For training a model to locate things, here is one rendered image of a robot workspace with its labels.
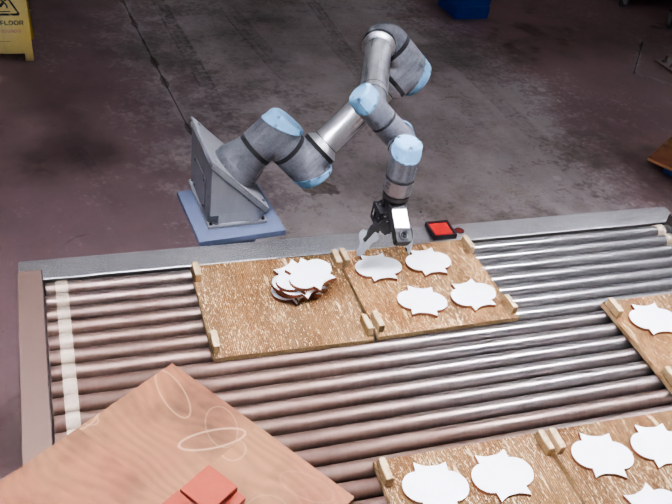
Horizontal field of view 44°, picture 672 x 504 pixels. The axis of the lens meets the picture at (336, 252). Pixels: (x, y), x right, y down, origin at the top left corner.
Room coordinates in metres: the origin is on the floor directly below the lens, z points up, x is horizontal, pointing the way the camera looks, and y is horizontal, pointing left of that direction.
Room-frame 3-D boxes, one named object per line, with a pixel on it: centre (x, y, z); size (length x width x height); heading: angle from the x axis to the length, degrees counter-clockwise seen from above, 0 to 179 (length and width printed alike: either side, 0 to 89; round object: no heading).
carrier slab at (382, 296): (1.79, -0.26, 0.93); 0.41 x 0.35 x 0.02; 114
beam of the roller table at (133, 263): (2.00, -0.15, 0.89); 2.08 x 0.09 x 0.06; 113
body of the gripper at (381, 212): (1.82, -0.13, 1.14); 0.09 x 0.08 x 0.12; 21
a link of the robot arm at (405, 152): (1.82, -0.13, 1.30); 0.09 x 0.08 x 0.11; 7
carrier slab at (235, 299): (1.62, 0.12, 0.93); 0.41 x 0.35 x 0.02; 113
